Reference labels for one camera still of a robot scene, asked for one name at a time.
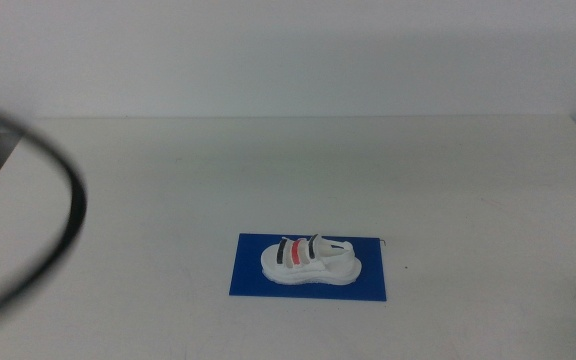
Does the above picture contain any black braided cable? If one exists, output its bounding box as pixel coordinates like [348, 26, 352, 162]
[0, 98, 89, 329]

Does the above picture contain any white sandal with striped straps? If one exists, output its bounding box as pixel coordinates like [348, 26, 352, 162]
[259, 233, 363, 287]

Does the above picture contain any blue rectangular mat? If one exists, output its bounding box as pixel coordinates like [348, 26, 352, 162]
[228, 232, 388, 303]

